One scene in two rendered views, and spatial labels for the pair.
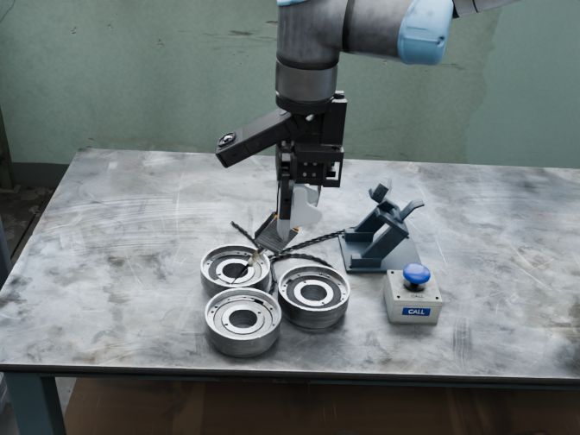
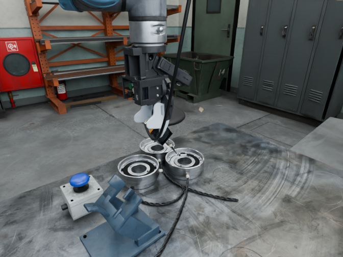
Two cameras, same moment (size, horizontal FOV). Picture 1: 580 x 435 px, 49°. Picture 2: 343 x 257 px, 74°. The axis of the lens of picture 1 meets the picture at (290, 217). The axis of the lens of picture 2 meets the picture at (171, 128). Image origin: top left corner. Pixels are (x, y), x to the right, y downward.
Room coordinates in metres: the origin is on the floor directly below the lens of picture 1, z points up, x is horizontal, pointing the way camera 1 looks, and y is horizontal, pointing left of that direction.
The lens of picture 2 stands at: (1.18, -0.26, 1.17)
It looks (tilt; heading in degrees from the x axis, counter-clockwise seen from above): 25 degrees down; 145
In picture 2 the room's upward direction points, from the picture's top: straight up
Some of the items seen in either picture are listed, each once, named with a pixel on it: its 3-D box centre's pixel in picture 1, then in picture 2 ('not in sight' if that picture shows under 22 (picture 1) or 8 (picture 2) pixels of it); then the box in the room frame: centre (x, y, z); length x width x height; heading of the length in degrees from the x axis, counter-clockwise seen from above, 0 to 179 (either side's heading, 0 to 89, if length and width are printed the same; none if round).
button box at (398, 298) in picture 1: (415, 296); (80, 196); (0.74, -0.19, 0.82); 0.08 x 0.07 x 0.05; 93
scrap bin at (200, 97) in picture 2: not in sight; (195, 75); (-1.84, 2.38, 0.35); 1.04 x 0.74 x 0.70; 3
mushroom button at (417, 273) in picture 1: (414, 282); (80, 186); (0.74, -0.19, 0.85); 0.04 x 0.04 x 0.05
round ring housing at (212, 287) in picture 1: (235, 274); (184, 163); (0.77, 0.08, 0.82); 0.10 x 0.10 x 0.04
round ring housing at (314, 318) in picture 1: (313, 297); (139, 171); (0.73, -0.04, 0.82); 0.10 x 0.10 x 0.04
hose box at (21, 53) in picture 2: not in sight; (31, 72); (-2.90, 0.03, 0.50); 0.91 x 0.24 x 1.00; 93
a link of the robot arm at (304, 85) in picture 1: (305, 76); (149, 33); (0.75, -0.01, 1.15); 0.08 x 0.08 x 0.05
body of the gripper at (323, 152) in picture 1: (307, 137); (147, 74); (0.74, -0.02, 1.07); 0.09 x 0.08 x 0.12; 96
